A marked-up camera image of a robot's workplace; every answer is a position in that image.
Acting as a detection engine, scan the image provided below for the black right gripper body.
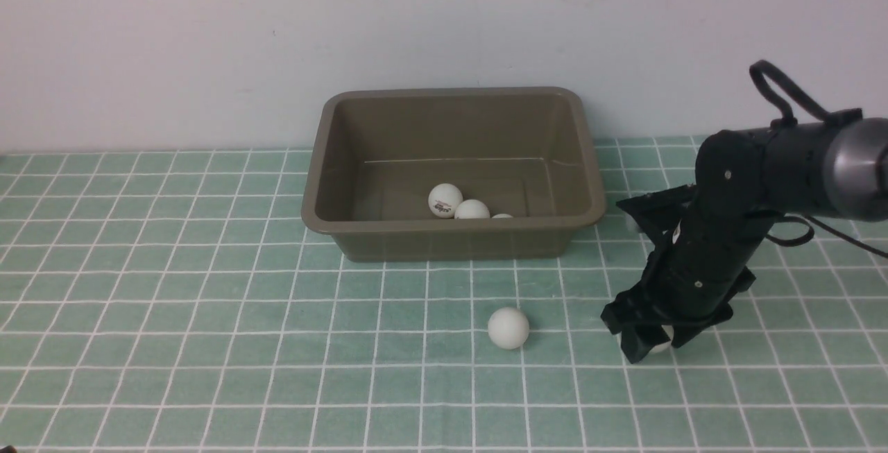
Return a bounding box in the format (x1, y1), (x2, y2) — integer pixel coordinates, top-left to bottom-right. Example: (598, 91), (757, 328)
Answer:
(638, 203), (784, 325)

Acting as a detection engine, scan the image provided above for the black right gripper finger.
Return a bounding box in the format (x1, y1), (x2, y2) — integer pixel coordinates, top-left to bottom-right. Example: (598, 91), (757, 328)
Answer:
(600, 287), (667, 364)
(666, 307), (735, 349)

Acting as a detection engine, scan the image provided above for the white ping-pong ball with logo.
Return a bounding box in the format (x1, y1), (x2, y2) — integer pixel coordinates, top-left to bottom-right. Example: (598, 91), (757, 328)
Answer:
(454, 199), (491, 219)
(427, 183), (464, 219)

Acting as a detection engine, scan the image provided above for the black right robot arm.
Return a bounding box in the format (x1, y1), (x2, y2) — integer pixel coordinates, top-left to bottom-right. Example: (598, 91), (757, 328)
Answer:
(601, 119), (887, 364)

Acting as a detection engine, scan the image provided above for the olive green plastic bin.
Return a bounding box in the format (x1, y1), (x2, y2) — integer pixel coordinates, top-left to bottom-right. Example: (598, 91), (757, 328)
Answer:
(301, 86), (608, 262)

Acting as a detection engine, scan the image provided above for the green checkered tablecloth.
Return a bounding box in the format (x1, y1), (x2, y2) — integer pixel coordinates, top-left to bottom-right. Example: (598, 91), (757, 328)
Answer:
(1, 148), (887, 452)

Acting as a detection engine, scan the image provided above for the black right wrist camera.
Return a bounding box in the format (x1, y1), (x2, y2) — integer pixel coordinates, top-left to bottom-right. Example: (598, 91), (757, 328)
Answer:
(615, 184), (697, 248)

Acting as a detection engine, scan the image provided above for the black right camera cable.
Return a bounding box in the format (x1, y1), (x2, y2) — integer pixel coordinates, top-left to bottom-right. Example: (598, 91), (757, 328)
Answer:
(749, 60), (888, 259)

